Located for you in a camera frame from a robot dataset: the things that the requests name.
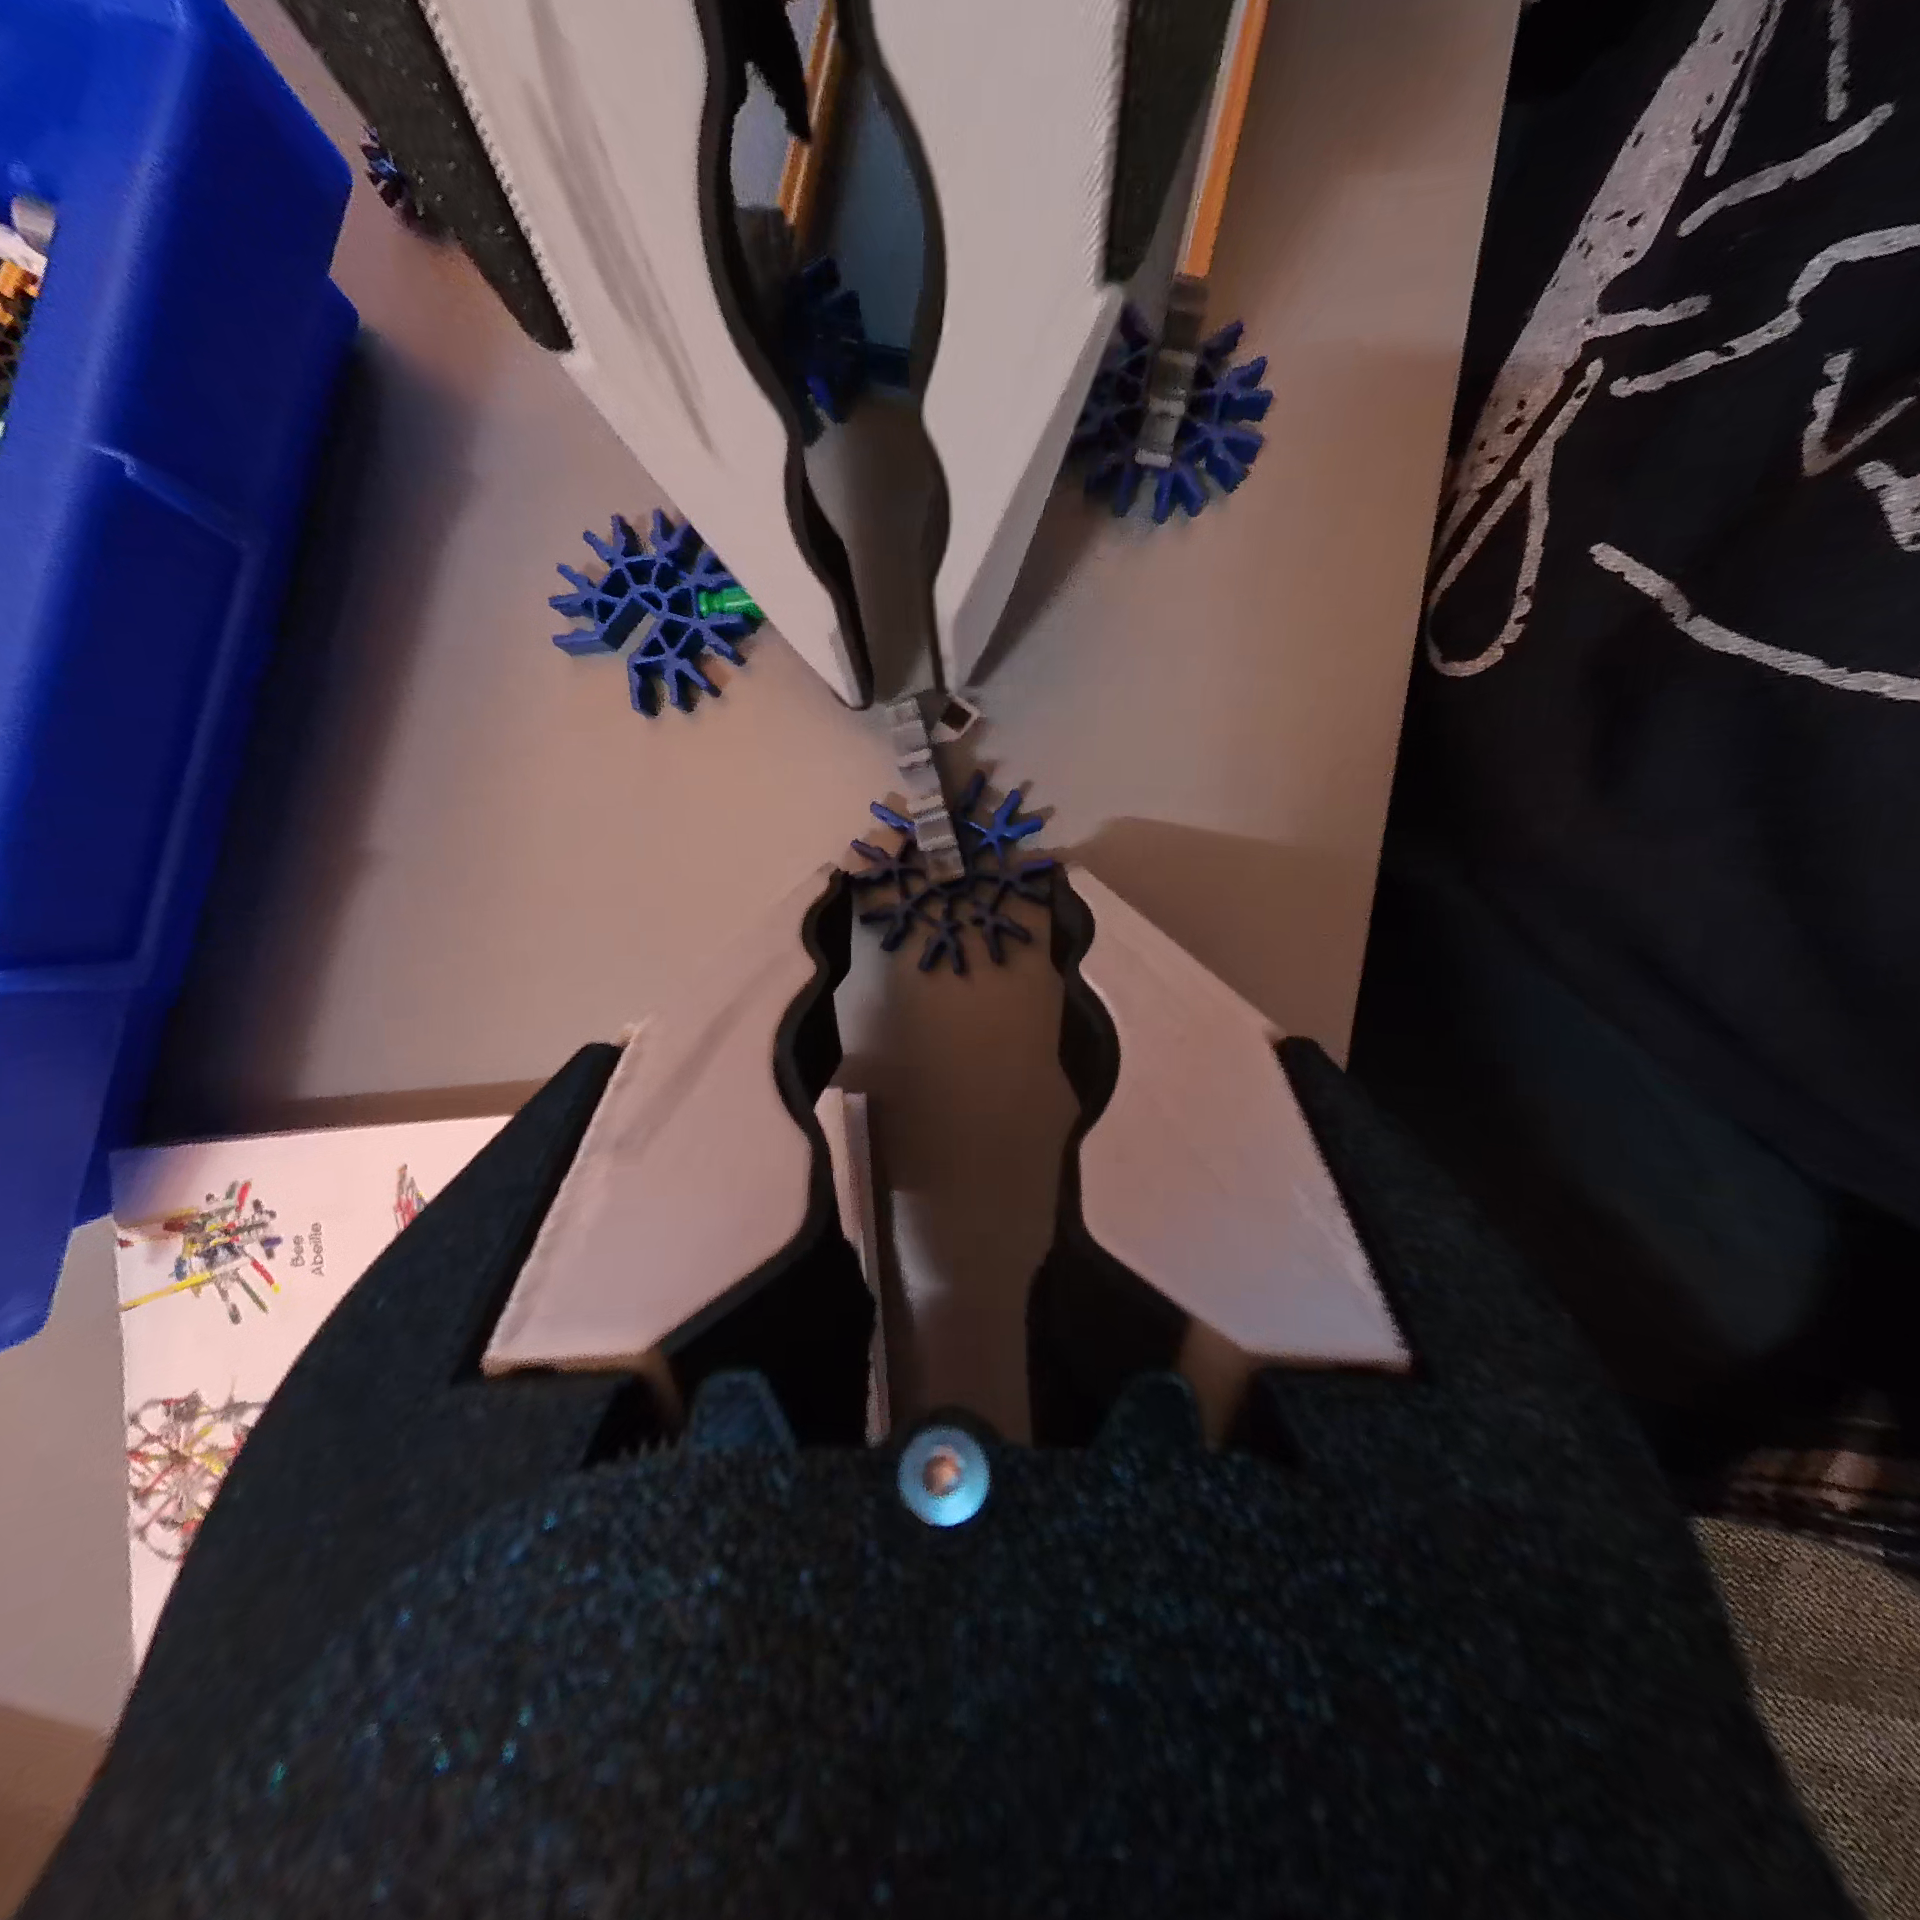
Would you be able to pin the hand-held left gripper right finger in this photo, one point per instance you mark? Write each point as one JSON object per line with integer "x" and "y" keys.
{"x": 1214, "y": 1201}

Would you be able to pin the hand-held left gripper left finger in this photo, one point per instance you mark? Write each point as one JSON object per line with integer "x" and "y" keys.
{"x": 674, "y": 1185}

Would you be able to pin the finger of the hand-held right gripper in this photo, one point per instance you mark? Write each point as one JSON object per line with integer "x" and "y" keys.
{"x": 1020, "y": 224}
{"x": 601, "y": 181}

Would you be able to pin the blue snowflake connector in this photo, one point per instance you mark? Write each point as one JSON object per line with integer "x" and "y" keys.
{"x": 960, "y": 914}
{"x": 645, "y": 609}
{"x": 841, "y": 344}
{"x": 1232, "y": 404}
{"x": 1119, "y": 434}

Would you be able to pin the short green rod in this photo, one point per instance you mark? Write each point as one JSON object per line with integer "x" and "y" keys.
{"x": 728, "y": 602}

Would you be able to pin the grey snowflake connector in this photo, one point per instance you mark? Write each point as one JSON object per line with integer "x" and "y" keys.
{"x": 931, "y": 794}

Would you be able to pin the blue parts bin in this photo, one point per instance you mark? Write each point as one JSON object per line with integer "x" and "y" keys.
{"x": 181, "y": 600}

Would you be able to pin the small dark blue connector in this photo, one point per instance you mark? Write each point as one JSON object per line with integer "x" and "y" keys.
{"x": 393, "y": 173}

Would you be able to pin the long yellow rod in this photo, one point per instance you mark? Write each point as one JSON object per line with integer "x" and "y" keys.
{"x": 1226, "y": 120}
{"x": 818, "y": 134}

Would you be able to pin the pile of colourful construction pieces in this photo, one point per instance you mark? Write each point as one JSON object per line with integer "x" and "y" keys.
{"x": 18, "y": 271}

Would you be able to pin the white instruction booklet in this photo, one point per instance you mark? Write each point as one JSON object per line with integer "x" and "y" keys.
{"x": 224, "y": 1351}

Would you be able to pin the person's leg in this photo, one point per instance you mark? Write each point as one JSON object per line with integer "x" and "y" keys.
{"x": 1815, "y": 1724}

